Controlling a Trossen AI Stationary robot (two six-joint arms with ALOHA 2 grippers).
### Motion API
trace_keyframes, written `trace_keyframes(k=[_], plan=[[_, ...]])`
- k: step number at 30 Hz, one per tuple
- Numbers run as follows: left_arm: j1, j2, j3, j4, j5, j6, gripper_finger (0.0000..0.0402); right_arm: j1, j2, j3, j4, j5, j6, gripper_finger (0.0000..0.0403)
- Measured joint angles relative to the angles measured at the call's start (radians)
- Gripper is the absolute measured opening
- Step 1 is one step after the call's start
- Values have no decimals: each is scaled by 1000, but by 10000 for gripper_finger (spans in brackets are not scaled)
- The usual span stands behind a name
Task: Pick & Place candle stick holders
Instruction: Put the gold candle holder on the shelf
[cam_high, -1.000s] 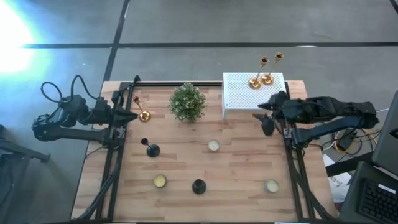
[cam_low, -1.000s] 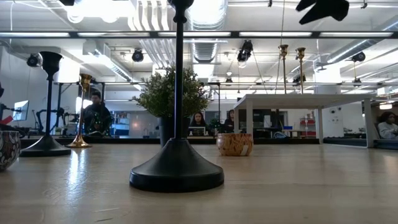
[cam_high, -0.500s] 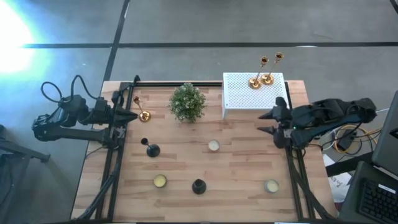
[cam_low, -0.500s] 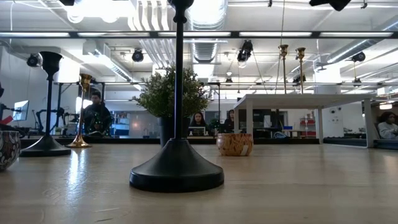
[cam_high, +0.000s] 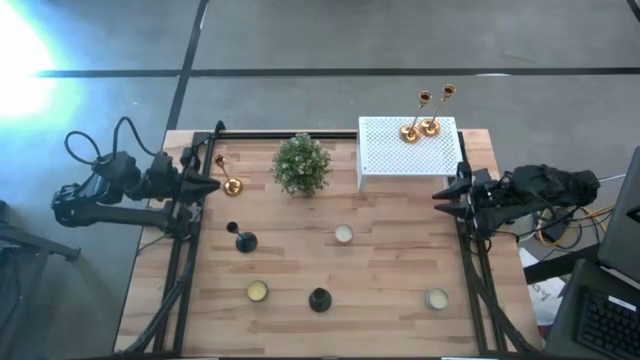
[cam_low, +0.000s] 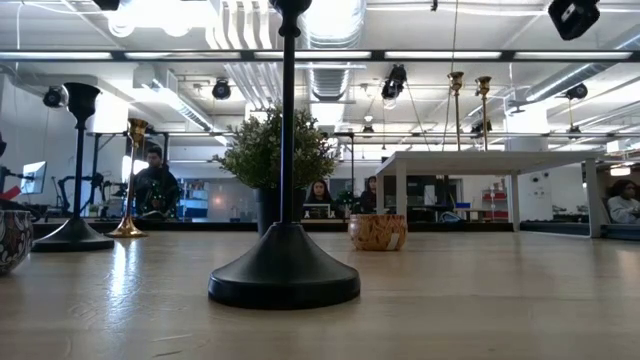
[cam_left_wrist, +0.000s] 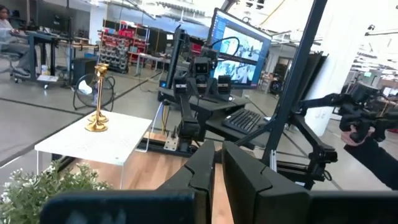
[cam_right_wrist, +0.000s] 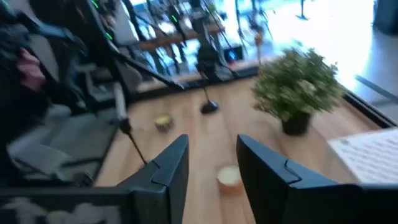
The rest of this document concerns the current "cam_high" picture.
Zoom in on black aluminium frame rails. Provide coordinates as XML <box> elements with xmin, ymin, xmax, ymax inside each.
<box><xmin>122</xmin><ymin>119</ymin><xmax>226</xmax><ymax>356</ymax></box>
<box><xmin>449</xmin><ymin>144</ymin><xmax>539</xmax><ymax>356</ymax></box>

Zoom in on black power brick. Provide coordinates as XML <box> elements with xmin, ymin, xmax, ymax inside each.
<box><xmin>542</xmin><ymin>209</ymin><xmax>571</xmax><ymax>241</ymax></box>

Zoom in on orange patterned candle tin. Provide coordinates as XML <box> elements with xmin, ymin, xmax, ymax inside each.
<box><xmin>333</xmin><ymin>223</ymin><xmax>355</xmax><ymax>245</ymax></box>

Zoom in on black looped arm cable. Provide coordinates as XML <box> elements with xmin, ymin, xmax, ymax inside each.
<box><xmin>63</xmin><ymin>116</ymin><xmax>159</xmax><ymax>166</ymax></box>

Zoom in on white perforated metal shelf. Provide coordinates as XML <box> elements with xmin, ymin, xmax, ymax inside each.
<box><xmin>357</xmin><ymin>116</ymin><xmax>464</xmax><ymax>192</ymax></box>

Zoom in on black candlestick holder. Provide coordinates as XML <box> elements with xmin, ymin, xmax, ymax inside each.
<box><xmin>225</xmin><ymin>221</ymin><xmax>259</xmax><ymax>254</ymax></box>
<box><xmin>308</xmin><ymin>287</ymin><xmax>333</xmax><ymax>314</ymax></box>

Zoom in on yellow cable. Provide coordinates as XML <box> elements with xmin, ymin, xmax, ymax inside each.
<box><xmin>537</xmin><ymin>204</ymin><xmax>616</xmax><ymax>249</ymax></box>

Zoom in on blue green patterned candle tin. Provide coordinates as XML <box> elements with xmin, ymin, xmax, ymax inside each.
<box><xmin>425</xmin><ymin>287</ymin><xmax>450</xmax><ymax>311</ymax></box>

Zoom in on black aluminium cross rail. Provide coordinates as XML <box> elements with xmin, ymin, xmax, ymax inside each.
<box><xmin>214</xmin><ymin>130</ymin><xmax>359</xmax><ymax>141</ymax></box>

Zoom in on dark grey laptop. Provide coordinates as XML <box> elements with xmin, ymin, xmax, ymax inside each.
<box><xmin>543</xmin><ymin>144</ymin><xmax>640</xmax><ymax>360</ymax></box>

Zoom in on gold candlestick holder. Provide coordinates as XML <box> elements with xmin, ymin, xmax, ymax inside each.
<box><xmin>213</xmin><ymin>153</ymin><xmax>245</xmax><ymax>198</ymax></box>
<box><xmin>419</xmin><ymin>83</ymin><xmax>457</xmax><ymax>138</ymax></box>
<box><xmin>399</xmin><ymin>89</ymin><xmax>433</xmax><ymax>145</ymax></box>

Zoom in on white paper sheets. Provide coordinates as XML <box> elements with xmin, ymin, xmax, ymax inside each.
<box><xmin>519</xmin><ymin>247</ymin><xmax>566</xmax><ymax>326</ymax></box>

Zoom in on dark floral candle tin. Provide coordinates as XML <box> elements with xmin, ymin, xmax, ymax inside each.
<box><xmin>246</xmin><ymin>279</ymin><xmax>270</xmax><ymax>303</ymax></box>

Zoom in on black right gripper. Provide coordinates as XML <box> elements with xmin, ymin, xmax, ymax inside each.
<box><xmin>432</xmin><ymin>178</ymin><xmax>511</xmax><ymax>221</ymax></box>

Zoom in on green potted plant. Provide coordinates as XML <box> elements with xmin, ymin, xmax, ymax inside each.
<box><xmin>271</xmin><ymin>132</ymin><xmax>334</xmax><ymax>199</ymax></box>

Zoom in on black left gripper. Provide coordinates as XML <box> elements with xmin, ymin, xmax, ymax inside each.
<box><xmin>142</xmin><ymin>153</ymin><xmax>221</xmax><ymax>204</ymax></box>

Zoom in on black tripod stand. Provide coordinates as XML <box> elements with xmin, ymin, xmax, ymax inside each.
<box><xmin>0</xmin><ymin>199</ymin><xmax>81</xmax><ymax>360</ymax></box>

